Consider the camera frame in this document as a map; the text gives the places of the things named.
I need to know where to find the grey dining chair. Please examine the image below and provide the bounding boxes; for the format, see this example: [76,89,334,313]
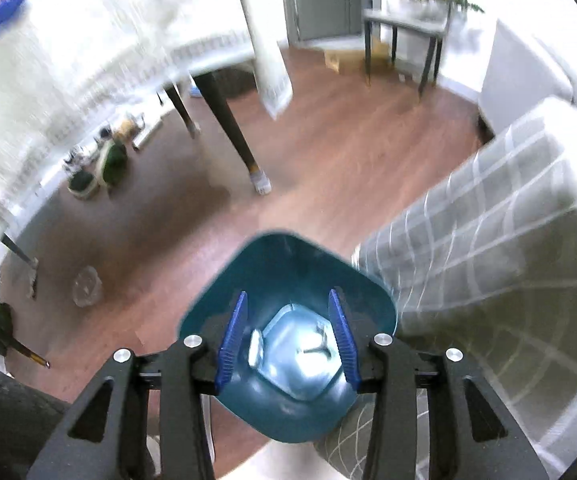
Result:
[362,7,451,103]

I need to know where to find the table with beige tablecloth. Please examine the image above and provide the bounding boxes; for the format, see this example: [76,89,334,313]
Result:
[0,0,294,281]

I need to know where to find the grey checked blanket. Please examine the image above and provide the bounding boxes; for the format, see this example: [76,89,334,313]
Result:
[313,95,577,480]

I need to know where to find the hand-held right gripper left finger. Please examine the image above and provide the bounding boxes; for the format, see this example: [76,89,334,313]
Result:
[27,290,249,480]

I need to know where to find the light grey armchair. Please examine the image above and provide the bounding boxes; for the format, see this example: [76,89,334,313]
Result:
[478,17,577,141]

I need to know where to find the clear plastic bag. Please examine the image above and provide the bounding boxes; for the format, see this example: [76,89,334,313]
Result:
[71,266,104,308]

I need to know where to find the black furniture leg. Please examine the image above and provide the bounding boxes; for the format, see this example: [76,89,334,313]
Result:
[0,232,39,297]
[0,304,50,369]

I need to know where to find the dark green bag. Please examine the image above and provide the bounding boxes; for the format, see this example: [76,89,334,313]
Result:
[93,137,130,188]

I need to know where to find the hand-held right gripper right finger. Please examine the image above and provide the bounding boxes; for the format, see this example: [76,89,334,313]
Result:
[328,287,551,480]

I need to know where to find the flat cardboard box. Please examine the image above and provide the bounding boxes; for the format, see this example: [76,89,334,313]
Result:
[322,42,394,75]

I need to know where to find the teal plastic bin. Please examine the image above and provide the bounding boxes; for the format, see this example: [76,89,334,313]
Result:
[177,230,399,445]

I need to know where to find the dark table leg with sock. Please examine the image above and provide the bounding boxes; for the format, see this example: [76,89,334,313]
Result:
[201,71,273,196]
[165,82,200,140]

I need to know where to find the grey door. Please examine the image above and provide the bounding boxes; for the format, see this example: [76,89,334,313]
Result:
[278,0,381,43]

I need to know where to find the person's dark trouser leg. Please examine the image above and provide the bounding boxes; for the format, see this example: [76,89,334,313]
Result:
[0,357,74,480]

